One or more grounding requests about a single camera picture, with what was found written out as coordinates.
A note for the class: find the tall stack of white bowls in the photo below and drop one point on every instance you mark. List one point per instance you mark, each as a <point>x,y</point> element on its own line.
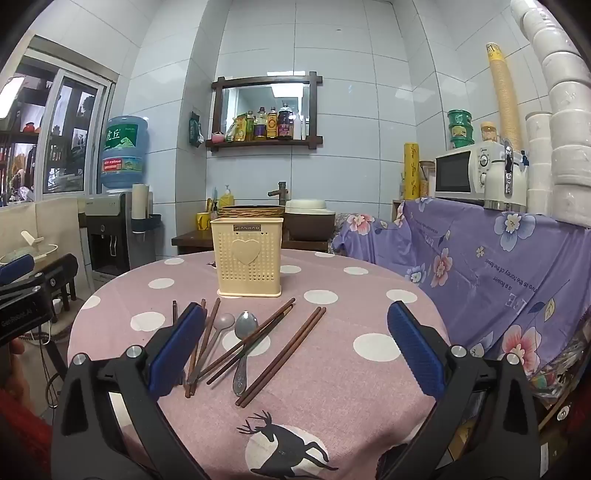
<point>570,138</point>

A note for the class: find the purple label bottle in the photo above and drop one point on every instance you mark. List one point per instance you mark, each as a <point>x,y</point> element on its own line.
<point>261,127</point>

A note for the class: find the short stack of white bowls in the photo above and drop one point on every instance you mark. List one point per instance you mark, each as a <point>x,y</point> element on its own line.
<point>539,161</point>

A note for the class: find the wooden framed mirror shelf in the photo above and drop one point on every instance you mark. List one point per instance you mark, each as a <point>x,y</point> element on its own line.
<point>268,81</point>

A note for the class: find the yellow wrap roll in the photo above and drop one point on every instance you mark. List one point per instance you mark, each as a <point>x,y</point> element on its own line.
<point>411,170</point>

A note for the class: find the person's left forearm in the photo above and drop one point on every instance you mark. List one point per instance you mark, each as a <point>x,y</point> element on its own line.
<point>21,438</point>

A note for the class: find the glass jar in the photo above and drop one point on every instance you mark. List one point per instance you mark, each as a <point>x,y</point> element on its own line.
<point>427,180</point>

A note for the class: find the dark sauce bottle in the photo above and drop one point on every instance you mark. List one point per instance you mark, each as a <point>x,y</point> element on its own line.
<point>285,124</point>

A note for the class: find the light grey spoon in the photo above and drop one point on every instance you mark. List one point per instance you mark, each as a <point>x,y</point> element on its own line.
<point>224,321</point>

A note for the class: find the person's left hand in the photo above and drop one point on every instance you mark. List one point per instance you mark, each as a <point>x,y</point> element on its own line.
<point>17,347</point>

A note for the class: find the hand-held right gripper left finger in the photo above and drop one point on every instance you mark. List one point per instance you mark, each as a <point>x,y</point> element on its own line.
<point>178,350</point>

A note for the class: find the green oil bottle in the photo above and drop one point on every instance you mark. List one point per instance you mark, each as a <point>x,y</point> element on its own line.
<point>250,127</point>

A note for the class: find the green hanging packet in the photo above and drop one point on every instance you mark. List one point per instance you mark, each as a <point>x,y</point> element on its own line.
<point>195,129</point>

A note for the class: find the purple floral cloth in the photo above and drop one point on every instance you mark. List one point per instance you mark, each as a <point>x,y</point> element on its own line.
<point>480,258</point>

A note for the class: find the blue water bottle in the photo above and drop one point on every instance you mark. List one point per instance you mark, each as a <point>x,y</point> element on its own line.
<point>123,152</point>

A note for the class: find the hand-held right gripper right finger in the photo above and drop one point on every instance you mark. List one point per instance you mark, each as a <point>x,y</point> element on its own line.
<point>415,353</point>

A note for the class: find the white slim bottle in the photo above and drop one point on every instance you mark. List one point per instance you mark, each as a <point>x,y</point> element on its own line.
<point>303,128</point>

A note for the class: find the pink small bowl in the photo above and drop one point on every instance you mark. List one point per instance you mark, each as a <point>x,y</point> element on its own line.
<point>218,137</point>

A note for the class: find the yellow soap bottle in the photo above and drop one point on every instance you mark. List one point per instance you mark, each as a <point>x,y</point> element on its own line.
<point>226,198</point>

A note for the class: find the wooden washstand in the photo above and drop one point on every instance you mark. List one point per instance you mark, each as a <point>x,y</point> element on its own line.
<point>191,242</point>

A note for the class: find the stack of beige paper cups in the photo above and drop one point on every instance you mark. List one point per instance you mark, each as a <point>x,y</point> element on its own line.
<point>140,201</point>

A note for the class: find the beige plastic utensil holder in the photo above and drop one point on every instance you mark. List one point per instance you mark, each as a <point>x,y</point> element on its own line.
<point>247,258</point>

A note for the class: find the grey water dispenser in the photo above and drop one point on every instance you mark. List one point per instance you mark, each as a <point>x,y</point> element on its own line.
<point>104,230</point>

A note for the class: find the white electric kettle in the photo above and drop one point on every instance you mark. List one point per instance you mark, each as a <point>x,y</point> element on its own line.
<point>496,180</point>

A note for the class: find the large yellow packet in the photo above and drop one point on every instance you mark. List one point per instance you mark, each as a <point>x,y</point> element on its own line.
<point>240,129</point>

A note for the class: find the pink polka dot tablecloth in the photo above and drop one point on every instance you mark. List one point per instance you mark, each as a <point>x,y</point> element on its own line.
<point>323,369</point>

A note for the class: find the white plastic basin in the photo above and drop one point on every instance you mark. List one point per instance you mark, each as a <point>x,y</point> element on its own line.
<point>309,217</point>

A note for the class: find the shiny metal spoon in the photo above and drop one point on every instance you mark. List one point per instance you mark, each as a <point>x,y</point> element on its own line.
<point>246,326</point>

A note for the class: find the white microwave oven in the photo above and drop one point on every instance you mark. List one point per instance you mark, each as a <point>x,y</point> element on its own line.
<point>455,173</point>

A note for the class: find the yellow cup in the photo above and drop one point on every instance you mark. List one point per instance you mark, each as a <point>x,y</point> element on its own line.
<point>203,221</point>

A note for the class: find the window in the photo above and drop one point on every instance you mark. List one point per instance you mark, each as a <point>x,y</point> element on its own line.
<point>64,134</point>

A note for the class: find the bamboo style faucet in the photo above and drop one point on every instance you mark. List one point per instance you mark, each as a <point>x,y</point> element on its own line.
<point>281,193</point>

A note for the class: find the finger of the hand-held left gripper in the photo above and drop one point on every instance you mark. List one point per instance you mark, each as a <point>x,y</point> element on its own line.
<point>16,270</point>
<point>57,274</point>

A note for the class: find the dark wooden chopstick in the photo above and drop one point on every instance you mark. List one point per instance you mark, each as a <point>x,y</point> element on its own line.
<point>258,337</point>

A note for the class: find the tall beige cardboard tube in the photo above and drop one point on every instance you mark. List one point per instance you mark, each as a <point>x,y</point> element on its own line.
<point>504,97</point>

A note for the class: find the woven wash basin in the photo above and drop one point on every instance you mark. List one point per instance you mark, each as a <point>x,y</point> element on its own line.
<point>251,211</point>

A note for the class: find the dark cup holder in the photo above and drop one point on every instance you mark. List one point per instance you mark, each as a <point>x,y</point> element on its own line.
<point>145,224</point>

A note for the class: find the orange label bottle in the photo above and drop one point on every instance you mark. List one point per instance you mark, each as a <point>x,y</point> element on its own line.
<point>272,125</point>

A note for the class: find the yellow lidded jar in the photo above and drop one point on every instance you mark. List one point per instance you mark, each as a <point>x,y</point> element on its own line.
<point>488,133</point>

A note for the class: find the beige cloth cover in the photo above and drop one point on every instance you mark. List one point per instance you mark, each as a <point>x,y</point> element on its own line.
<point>55,221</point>

